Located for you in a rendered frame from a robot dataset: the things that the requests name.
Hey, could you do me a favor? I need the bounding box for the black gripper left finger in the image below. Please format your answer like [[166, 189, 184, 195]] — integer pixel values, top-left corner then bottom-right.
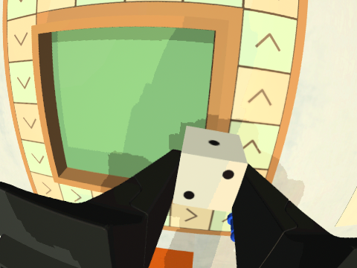
[[0, 150, 181, 268]]

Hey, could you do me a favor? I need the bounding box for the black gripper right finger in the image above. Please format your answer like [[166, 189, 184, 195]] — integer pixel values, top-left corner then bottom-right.
[[231, 163, 357, 268]]

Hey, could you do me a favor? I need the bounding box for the blue game pawn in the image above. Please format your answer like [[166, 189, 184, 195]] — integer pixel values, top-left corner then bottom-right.
[[227, 212, 235, 242]]

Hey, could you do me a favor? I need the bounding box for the cream die with black pips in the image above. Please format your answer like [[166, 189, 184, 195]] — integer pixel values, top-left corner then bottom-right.
[[173, 126, 248, 211]]

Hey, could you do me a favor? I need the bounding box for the pale yellow flat rectangle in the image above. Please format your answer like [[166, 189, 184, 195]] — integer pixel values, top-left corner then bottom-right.
[[336, 187, 357, 227]]

